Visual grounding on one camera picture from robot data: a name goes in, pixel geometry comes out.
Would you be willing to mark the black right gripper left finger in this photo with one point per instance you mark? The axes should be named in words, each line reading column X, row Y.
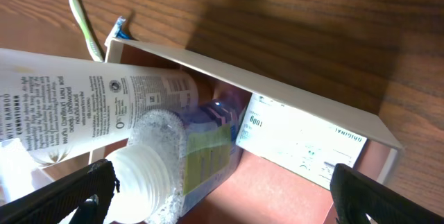
column 86, row 193

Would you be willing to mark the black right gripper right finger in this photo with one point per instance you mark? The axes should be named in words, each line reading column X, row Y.
column 359, row 199

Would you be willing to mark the white Pantene conditioner tube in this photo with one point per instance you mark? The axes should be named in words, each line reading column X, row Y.
column 60, row 108

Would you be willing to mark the clear blue spray bottle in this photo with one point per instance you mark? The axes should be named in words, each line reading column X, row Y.
column 172, row 161

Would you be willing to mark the white box pink inside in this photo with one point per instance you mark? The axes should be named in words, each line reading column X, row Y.
column 260, row 190

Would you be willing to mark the white green soap box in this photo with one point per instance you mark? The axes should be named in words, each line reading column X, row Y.
column 296, row 140

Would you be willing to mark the green white toothbrush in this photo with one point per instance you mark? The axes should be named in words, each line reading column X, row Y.
column 81, row 19

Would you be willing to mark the blue disposable razor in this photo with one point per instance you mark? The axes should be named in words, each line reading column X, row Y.
column 117, row 31

